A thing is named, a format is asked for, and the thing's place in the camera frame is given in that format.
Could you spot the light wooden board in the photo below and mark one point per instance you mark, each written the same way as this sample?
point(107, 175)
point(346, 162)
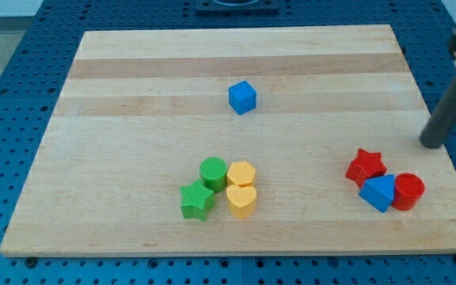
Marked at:
point(140, 110)

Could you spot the green cylinder block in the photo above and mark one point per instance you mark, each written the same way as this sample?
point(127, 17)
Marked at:
point(213, 172)

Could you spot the yellow hexagon block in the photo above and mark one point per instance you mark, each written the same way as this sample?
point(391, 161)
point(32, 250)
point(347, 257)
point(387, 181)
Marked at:
point(241, 173)

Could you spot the yellow heart block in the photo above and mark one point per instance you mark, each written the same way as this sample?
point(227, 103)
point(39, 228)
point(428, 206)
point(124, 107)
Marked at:
point(242, 201)

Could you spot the green star block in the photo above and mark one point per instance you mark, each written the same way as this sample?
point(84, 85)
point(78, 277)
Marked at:
point(196, 200)

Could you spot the blue triangle block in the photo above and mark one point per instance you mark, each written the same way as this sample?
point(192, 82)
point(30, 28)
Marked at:
point(379, 192)

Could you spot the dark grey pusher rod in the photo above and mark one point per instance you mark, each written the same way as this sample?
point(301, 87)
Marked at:
point(442, 121)

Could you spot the blue cube block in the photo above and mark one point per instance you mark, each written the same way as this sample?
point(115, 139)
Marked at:
point(242, 97)

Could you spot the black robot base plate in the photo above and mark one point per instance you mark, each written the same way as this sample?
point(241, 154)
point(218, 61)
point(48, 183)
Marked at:
point(211, 7)

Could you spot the red star block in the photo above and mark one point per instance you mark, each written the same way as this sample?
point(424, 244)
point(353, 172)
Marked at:
point(364, 166)

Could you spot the red cylinder block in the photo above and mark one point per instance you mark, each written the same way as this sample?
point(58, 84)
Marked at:
point(408, 189)

